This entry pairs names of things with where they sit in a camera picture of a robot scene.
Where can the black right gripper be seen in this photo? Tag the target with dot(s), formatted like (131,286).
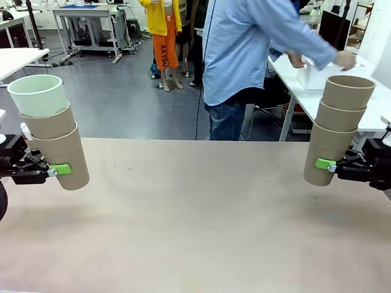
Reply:
(382,164)

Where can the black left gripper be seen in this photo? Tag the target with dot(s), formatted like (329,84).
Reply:
(12,152)

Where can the brown paper cup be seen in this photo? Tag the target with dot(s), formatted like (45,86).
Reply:
(345,94)
(49,125)
(67,152)
(336,119)
(323,143)

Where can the white paper cup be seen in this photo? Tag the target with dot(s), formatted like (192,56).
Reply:
(36,94)

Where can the white plastic basket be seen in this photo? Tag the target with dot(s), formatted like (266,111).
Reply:
(314,79)

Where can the person's left forearm blue sleeve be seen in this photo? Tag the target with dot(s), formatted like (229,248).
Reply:
(278,51)

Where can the person's right forearm blue sleeve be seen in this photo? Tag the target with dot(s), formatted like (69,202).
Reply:
(317,49)

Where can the person's right hand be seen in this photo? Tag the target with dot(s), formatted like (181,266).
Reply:
(346,61)

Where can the person's left hand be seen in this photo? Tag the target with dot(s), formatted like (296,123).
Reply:
(297,61)

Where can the white table with rounded corner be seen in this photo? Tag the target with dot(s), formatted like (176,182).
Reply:
(287,76)

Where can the white desk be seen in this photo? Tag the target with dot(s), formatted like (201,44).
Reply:
(18,58)

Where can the black monitor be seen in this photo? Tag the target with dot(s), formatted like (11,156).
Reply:
(333,30)

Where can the person in blue shirt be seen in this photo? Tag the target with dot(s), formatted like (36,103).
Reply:
(232,61)

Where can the desk with dark drawers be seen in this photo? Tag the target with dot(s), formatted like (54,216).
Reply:
(15,33)

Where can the black tripod pole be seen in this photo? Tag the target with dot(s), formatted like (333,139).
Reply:
(33,24)

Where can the mannequin in yellow jacket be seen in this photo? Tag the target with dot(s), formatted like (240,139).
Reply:
(159,18)

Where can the person in dark skirt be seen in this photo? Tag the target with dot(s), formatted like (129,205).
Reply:
(183,36)

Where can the white table with metal frame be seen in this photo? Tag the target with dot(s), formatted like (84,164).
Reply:
(82,12)

